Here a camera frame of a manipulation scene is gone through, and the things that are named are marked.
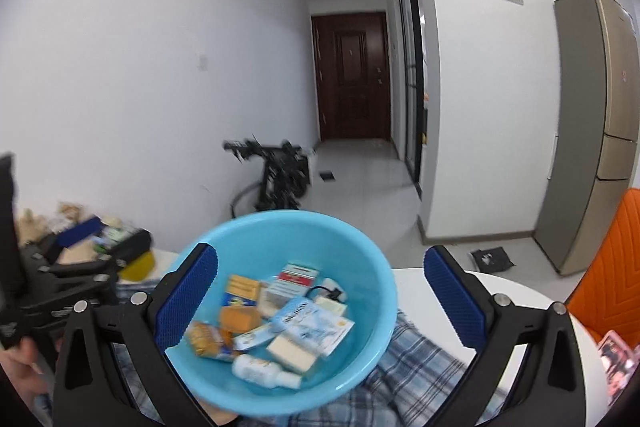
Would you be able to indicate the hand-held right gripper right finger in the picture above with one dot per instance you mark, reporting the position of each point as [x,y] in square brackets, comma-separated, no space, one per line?
[457,302]

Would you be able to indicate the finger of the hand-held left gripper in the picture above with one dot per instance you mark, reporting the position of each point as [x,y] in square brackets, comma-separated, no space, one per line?
[130,247]
[77,232]

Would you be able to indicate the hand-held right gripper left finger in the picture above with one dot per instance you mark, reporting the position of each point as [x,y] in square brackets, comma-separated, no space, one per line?
[187,302]

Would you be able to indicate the gold and blue cigarette pack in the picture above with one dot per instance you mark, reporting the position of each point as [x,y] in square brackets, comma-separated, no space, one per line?
[241,291]

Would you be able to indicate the light blue plastic basin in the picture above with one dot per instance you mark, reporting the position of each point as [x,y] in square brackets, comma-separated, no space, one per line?
[350,257]

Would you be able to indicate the light blue dotted box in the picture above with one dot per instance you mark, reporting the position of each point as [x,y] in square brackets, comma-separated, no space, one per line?
[312,324]

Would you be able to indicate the person's left hand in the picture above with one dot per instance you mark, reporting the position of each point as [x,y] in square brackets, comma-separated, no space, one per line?
[20,367]

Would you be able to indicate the heap of small packets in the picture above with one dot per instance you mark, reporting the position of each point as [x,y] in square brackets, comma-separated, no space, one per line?
[115,234]

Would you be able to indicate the yellow bin with green rim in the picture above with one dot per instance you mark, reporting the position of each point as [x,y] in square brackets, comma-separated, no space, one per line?
[140,267]

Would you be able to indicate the beige plush toy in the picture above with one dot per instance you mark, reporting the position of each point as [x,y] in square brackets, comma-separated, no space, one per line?
[60,217]

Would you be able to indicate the orange biscuit packet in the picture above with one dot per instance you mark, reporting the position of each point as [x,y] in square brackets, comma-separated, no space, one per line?
[207,339]

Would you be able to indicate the orange soap bar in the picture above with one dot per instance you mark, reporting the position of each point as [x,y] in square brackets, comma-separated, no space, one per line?
[240,318]

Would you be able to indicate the black plastic bag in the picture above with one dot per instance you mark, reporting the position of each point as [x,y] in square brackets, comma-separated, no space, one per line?
[492,258]

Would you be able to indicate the pale blue tissue pack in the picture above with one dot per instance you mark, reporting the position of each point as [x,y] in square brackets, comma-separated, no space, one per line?
[255,338]

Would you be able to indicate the blue plaid cloth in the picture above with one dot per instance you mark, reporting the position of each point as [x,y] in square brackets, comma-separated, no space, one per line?
[410,372]

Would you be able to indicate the small pale box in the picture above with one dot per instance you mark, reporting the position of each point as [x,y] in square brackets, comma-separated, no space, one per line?
[275,299]

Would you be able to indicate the white plastic bottle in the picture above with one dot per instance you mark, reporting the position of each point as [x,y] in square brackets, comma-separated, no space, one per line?
[260,369]

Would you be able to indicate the red and white cigarette pack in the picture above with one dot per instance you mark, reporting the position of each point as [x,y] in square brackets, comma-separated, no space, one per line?
[299,276]

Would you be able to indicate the beige soap bar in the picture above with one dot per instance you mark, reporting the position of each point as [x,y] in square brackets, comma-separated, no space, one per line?
[292,354]

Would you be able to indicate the black electric bicycle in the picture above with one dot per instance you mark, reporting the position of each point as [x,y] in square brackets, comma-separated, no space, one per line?
[280,177]

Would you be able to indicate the orange chair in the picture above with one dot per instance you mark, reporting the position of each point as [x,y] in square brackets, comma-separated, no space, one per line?
[610,267]

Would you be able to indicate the pink packet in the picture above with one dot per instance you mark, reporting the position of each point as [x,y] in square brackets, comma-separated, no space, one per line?
[617,357]

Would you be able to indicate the black floor mat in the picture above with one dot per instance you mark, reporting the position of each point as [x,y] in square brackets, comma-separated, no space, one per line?
[327,176]

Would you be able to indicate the gold and grey refrigerator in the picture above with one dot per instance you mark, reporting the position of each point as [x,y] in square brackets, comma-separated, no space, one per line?
[585,132]

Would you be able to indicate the black framed glass door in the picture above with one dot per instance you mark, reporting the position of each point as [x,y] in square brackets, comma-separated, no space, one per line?
[411,82]

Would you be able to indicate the dark brown door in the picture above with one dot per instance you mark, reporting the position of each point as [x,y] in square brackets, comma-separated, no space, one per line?
[350,77]

